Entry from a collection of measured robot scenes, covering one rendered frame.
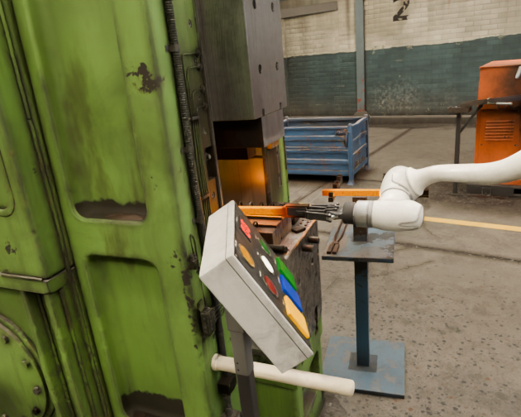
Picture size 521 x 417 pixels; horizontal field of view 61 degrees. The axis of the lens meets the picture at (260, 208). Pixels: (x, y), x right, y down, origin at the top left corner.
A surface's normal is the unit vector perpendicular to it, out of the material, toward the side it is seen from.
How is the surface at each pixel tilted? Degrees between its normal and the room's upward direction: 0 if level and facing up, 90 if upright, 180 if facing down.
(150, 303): 90
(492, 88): 90
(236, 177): 90
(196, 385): 90
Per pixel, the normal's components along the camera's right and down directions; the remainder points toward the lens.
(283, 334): 0.05, 0.32
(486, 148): -0.55, 0.33
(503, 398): -0.09, -0.94
